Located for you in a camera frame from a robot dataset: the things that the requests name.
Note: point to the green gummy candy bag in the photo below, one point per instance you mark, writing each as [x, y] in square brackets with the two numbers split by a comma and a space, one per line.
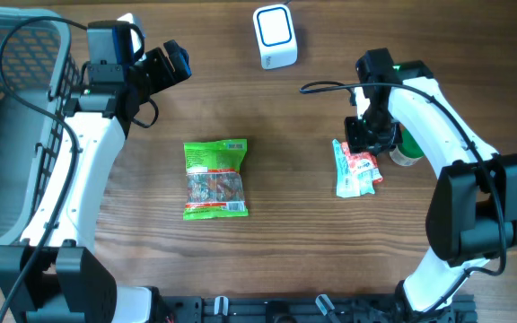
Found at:
[214, 183]

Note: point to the green lid spice jar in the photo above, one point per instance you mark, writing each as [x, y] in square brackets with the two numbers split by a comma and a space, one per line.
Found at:
[408, 152]

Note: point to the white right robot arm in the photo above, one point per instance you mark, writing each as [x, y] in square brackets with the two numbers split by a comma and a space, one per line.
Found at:
[472, 218]

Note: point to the teal snack packet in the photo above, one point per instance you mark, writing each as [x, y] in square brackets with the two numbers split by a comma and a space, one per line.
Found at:
[349, 184]

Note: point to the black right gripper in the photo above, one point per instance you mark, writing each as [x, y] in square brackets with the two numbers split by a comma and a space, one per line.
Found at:
[357, 144]

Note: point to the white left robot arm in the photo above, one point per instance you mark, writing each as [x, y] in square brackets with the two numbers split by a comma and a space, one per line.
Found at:
[51, 274]

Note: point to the white barcode scanner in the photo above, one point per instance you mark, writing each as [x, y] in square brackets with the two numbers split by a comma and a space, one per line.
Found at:
[274, 29]

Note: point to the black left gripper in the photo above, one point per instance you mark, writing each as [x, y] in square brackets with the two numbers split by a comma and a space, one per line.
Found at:
[180, 60]

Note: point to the grey plastic shopping basket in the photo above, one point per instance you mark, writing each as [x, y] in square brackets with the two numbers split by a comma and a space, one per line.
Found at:
[36, 64]

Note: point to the red tissue pack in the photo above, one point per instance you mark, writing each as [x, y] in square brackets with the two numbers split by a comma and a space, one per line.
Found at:
[361, 162]

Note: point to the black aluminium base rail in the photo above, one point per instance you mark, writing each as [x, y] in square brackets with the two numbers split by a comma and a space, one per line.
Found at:
[373, 308]

